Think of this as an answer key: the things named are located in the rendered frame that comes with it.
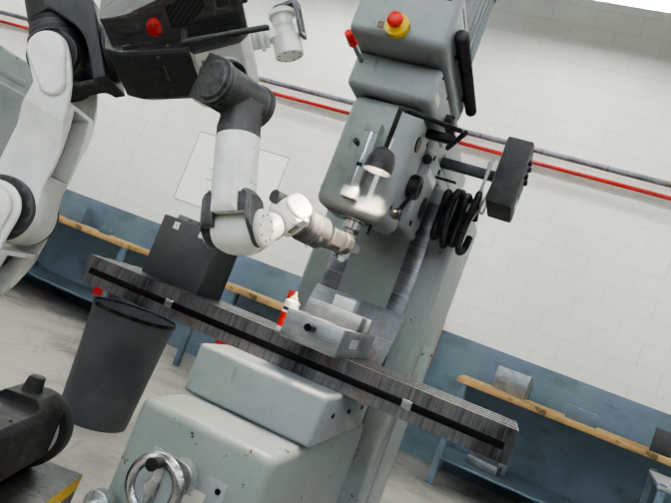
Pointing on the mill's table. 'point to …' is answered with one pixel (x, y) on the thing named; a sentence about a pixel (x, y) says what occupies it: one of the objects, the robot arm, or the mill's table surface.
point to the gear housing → (401, 86)
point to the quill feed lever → (409, 195)
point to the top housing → (416, 37)
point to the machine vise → (328, 335)
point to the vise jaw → (335, 314)
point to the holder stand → (188, 258)
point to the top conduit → (465, 71)
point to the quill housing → (412, 127)
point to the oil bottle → (288, 309)
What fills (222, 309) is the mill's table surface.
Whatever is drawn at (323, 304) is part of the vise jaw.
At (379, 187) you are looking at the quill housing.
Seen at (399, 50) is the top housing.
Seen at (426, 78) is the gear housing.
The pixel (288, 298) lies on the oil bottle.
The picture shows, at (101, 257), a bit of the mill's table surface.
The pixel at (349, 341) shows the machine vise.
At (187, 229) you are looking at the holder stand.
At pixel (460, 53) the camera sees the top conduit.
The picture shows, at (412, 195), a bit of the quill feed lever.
